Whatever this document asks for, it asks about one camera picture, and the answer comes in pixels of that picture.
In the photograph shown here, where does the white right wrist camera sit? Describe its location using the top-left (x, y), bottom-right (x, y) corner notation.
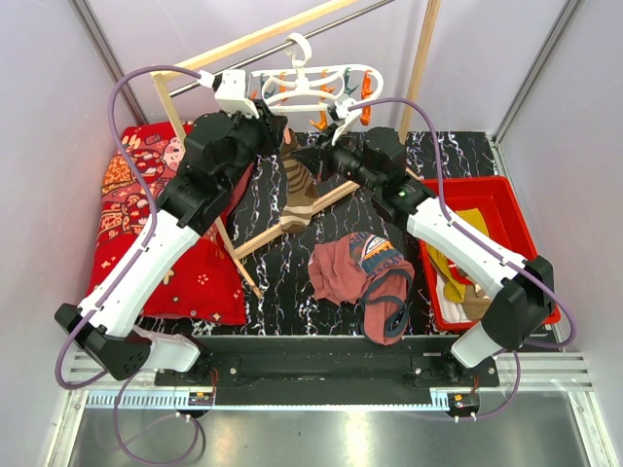
top-left (327, 95), bottom-right (361, 145)

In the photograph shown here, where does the wooden drying rack frame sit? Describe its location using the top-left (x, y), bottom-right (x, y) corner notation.
top-left (149, 0), bottom-right (442, 299)

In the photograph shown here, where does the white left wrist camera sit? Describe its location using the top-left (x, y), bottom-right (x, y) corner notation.
top-left (212, 69), bottom-right (259, 119)

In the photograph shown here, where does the yellow sock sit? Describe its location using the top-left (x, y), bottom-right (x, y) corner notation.
top-left (418, 204), bottom-right (500, 304)

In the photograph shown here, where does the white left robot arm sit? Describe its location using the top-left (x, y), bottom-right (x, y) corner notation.
top-left (55, 100), bottom-right (287, 385)

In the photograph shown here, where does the orange clothes peg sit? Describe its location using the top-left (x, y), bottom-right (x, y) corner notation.
top-left (359, 70), bottom-right (374, 126)

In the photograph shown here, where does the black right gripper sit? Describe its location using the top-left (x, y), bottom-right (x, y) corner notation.
top-left (292, 124), bottom-right (383, 194)

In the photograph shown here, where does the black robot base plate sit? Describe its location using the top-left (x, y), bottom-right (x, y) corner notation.
top-left (155, 336), bottom-right (499, 411)

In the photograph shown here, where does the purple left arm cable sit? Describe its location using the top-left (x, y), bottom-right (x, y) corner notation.
top-left (54, 65), bottom-right (215, 463)

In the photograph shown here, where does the white plastic clip hanger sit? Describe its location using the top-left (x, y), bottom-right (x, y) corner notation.
top-left (250, 33), bottom-right (385, 115)

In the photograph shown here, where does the brown striped sock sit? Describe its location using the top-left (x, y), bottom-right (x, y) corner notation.
top-left (279, 128), bottom-right (319, 234)

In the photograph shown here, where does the maroon printed shirt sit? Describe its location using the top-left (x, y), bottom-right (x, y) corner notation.
top-left (308, 232), bottom-right (415, 346)

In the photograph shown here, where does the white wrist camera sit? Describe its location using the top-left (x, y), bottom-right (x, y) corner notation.
top-left (327, 95), bottom-right (361, 145)
top-left (212, 69), bottom-right (259, 119)

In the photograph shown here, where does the metal hanging rod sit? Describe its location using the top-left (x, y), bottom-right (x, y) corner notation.
top-left (169, 0), bottom-right (393, 97)

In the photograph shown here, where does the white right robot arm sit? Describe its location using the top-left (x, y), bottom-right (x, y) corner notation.
top-left (292, 127), bottom-right (554, 386)

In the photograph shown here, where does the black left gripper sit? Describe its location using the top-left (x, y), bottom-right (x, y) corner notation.
top-left (220, 99), bottom-right (289, 194)

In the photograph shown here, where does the red patterned pillow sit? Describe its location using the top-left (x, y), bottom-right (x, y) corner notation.
top-left (88, 122), bottom-right (246, 326)

